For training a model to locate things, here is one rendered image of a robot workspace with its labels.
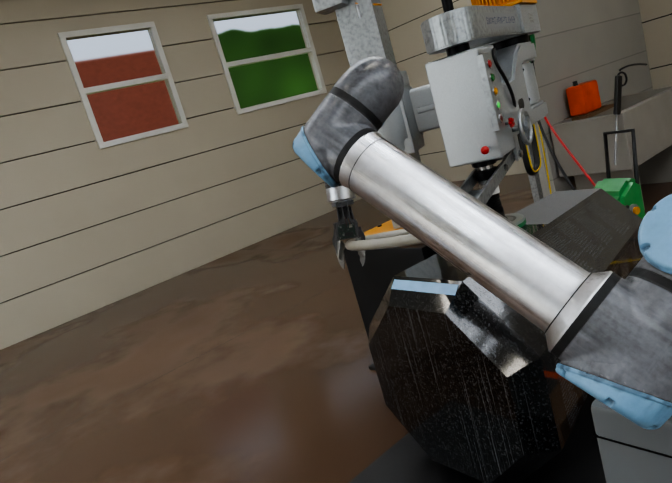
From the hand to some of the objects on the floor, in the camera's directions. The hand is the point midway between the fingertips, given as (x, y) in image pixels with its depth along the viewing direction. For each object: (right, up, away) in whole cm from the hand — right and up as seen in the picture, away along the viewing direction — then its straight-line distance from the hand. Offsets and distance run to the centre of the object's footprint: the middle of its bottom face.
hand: (352, 263), depth 175 cm
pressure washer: (+182, -14, +180) cm, 256 cm away
